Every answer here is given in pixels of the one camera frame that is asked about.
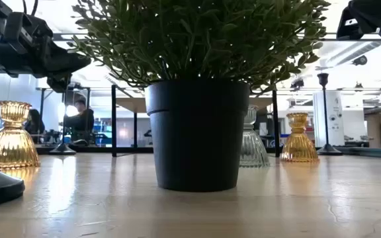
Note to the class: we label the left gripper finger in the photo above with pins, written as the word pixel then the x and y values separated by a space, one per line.
pixel 68 59
pixel 68 70

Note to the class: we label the amber ribbed glass candle holder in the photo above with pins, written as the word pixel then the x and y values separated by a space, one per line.
pixel 12 145
pixel 299 145

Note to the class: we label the clear ribbed glass candle holder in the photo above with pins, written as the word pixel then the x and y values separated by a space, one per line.
pixel 255 148

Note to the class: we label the black ceiling spotlight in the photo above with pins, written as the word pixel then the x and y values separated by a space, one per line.
pixel 360 60

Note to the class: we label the person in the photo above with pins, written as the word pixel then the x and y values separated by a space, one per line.
pixel 34 127
pixel 83 122

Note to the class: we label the white column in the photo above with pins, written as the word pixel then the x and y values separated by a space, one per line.
pixel 335 132

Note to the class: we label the green artificial plant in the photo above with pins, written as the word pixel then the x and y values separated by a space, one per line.
pixel 194 39

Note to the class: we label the tall black candlestick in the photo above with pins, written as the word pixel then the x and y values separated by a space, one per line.
pixel 328 150

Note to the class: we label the black plant pot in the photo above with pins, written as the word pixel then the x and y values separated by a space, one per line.
pixel 197 139

